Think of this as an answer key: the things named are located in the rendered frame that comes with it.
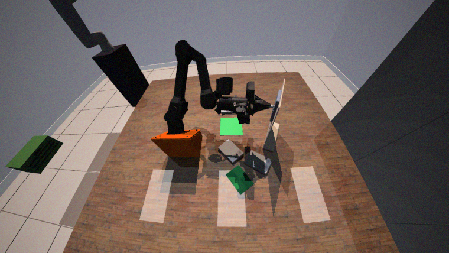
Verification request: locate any green square mat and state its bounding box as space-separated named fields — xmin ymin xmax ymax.
xmin=220 ymin=118 xmax=243 ymax=135

